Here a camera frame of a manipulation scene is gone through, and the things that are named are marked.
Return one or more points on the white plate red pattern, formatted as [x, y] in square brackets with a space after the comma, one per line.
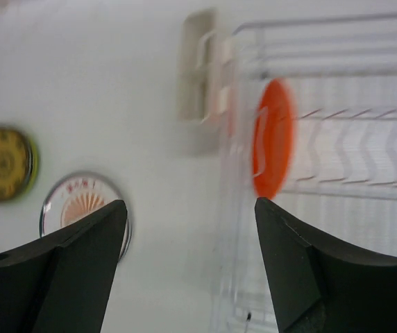
[75, 196]

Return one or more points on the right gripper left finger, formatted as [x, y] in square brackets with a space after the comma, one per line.
[62, 281]

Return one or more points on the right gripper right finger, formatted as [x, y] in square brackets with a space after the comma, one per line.
[319, 283]

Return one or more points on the orange plate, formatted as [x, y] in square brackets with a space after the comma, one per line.
[273, 138]

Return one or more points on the beige cutlery holder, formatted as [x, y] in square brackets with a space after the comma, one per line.
[205, 67]

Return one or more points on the olive brown plate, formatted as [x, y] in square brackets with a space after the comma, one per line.
[15, 163]

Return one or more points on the white wire dish rack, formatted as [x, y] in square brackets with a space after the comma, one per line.
[341, 67]

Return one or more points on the lime green plate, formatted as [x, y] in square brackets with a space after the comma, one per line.
[35, 163]

